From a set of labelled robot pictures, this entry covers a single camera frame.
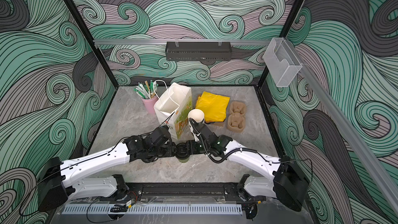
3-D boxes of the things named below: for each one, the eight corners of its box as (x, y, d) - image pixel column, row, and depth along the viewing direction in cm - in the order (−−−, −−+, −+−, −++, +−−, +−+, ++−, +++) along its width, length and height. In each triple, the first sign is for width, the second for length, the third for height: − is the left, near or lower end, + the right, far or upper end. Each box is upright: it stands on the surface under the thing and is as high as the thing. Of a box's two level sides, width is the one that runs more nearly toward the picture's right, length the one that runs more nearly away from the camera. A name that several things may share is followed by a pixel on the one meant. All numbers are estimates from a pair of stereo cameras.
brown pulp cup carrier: (226, 131, 96) (227, 126, 91) (229, 105, 110) (231, 100, 105) (242, 135, 95) (245, 130, 89) (243, 108, 108) (246, 102, 103)
